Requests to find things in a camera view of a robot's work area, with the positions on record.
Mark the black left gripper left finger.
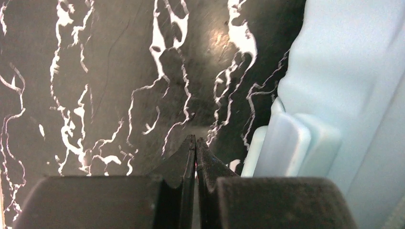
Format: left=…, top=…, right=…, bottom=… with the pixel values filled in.
left=13, top=135, right=196, bottom=229

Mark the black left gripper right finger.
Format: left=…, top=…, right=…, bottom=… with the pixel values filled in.
left=195, top=139, right=357, bottom=229

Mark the light blue suitcase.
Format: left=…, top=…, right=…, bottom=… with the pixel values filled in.
left=241, top=0, right=405, bottom=229

